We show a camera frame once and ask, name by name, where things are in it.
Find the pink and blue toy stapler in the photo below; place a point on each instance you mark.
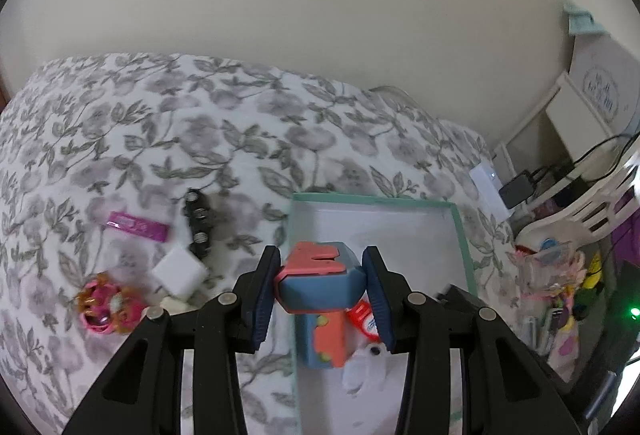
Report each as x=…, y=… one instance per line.
x=320, y=290

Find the teal cardboard box tray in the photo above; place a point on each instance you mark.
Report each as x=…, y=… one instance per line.
x=390, y=235

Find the black power adapter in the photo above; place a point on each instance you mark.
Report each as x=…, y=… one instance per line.
x=517, y=190

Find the red and white glue bottle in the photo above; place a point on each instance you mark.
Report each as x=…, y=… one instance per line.
x=362, y=321

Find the white charger cube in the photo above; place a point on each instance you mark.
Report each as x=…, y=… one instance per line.
x=179, y=274

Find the white shelf rack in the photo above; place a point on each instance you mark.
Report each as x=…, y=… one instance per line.
x=595, y=207

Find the white printed box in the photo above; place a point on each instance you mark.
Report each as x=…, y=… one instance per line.
x=600, y=75

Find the pile of colourful toys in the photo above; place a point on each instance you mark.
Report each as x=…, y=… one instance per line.
x=570, y=330

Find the teal cloth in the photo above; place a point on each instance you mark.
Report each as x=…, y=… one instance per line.
x=582, y=21

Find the black toy car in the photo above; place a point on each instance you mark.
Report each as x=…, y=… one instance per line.
x=197, y=227

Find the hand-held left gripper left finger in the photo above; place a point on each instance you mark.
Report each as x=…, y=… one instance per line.
x=260, y=310

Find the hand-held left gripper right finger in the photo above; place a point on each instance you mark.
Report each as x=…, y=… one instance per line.
x=380, y=310

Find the magenta foil pack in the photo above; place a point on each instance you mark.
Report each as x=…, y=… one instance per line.
x=137, y=225

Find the black charger cube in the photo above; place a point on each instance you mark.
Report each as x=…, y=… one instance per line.
x=457, y=297

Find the pink and gold toy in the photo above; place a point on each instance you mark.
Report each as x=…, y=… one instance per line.
x=102, y=305

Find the clear plastic container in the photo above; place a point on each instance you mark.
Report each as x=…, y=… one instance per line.
x=545, y=260

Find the white power strip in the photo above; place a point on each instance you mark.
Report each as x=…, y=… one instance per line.
x=485, y=185

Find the floral blanket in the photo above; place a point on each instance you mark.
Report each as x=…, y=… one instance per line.
x=150, y=140

